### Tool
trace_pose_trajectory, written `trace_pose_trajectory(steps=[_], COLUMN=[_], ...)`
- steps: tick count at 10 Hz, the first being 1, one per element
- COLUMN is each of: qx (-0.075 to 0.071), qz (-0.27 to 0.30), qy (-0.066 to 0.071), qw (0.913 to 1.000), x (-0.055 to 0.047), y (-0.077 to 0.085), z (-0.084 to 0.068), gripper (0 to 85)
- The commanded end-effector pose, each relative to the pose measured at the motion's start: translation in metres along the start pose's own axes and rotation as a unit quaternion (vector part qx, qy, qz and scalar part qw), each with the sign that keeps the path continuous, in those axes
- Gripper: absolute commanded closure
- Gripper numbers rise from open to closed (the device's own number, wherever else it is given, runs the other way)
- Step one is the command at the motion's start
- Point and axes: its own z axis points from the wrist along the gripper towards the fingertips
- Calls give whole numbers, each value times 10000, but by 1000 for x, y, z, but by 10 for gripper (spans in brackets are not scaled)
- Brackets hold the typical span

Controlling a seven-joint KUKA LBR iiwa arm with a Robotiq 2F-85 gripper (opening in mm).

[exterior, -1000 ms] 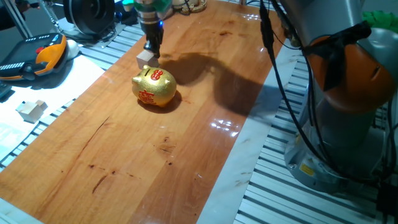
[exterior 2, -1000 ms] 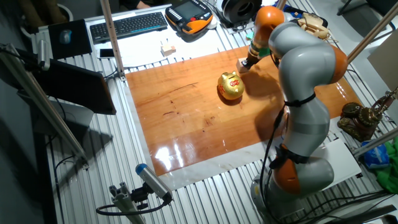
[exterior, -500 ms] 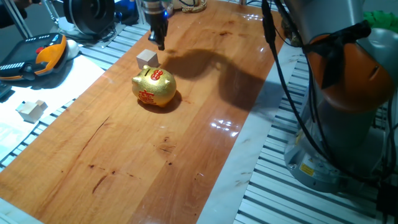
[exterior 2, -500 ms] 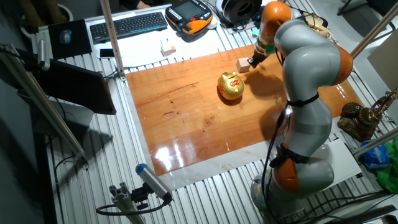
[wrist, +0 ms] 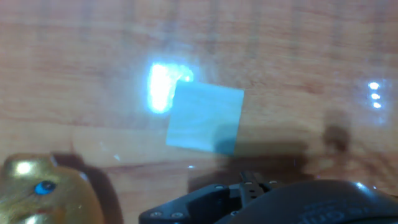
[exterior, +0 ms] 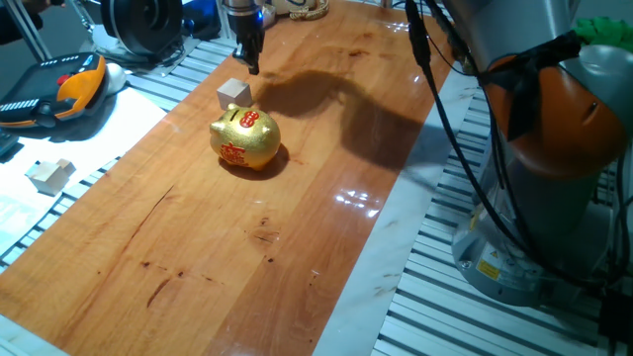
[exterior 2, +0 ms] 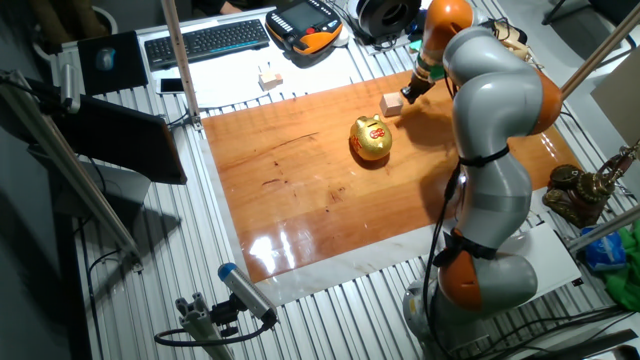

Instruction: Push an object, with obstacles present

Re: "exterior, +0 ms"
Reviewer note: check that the orange and black teach pendant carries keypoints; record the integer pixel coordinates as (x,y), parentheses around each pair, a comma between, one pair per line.
(54,94)

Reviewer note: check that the person's bare hand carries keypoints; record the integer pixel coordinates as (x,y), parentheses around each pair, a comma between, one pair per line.
(35,5)

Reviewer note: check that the small wooden block puzzle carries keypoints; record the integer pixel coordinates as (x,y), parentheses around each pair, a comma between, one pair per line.
(49,175)

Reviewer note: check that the white round object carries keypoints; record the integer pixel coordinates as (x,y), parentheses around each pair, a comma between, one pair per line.
(116,78)

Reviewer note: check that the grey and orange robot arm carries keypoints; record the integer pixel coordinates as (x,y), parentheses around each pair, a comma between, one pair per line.
(544,123)

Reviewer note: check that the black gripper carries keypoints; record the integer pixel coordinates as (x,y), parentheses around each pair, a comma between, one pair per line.
(244,22)

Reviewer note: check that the golden piggy bank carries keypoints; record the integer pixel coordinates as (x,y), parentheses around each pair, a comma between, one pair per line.
(245,138)

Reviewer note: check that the pale wooden cube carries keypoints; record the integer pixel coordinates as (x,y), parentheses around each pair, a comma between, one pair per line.
(233,93)

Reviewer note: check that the green cloth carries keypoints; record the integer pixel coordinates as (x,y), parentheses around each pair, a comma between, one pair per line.
(603,32)

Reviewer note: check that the glossy wooden board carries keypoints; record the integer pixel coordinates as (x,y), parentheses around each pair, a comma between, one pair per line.
(198,247)

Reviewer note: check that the white printed paper sheet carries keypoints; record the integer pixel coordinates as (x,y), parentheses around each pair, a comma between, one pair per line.
(74,148)

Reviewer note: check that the slanted aluminium frame bar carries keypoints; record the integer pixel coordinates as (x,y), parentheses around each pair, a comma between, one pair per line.
(27,27)

